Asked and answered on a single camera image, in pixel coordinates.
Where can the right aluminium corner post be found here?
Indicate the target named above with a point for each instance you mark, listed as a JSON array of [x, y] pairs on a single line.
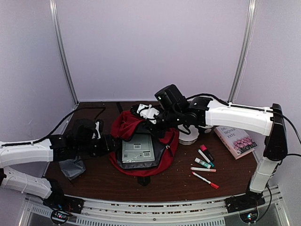
[[247, 38]]

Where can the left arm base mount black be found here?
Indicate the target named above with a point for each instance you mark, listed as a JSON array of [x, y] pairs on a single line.
[[59, 201]]

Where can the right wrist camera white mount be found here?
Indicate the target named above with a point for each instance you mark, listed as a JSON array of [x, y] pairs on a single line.
[[147, 112]]

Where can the paperback book with pink flowers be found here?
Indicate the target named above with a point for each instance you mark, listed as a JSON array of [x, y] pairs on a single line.
[[237, 141]]

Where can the left aluminium corner post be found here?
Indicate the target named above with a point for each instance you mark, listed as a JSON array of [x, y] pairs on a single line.
[[62, 54]]

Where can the white pen red cap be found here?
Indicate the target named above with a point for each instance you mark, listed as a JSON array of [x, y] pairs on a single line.
[[205, 180]]

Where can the aluminium front rail frame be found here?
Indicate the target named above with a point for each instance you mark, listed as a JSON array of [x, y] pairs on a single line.
[[206, 212]]

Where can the aluminium corner post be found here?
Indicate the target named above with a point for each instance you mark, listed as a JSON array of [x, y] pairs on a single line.
[[247, 38], [62, 54]]

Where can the white scalloped bowl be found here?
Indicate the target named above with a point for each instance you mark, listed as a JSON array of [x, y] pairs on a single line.
[[185, 139]]

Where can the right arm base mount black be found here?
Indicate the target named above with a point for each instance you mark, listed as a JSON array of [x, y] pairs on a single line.
[[243, 202]]

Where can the pink highlighter marker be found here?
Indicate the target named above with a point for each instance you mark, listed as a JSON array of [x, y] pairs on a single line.
[[206, 152]]

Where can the grey notebook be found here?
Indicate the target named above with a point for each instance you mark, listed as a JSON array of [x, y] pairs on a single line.
[[138, 149]]

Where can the dark blue dotted bowl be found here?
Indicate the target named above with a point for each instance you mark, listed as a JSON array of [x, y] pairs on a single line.
[[205, 129]]

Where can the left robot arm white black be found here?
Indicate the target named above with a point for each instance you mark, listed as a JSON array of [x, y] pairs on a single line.
[[54, 148]]

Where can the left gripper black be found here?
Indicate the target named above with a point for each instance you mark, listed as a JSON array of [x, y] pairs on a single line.
[[107, 145]]

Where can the red backpack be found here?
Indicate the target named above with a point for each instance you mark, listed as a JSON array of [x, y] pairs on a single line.
[[165, 143]]

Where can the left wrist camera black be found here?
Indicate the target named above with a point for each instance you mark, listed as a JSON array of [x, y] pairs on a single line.
[[84, 131]]

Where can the white pen pink cap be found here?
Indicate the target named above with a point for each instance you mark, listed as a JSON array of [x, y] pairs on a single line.
[[202, 169]]

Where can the white black marker teal cap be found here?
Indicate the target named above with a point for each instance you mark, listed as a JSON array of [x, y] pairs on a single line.
[[204, 156]]

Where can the grey pencil pouch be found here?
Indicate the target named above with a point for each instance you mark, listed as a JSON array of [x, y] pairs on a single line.
[[72, 168]]

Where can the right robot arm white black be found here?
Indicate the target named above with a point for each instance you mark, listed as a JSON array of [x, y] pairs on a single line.
[[207, 110]]

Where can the white green glue stick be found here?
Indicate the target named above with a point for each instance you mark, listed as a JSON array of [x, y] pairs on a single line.
[[203, 163]]

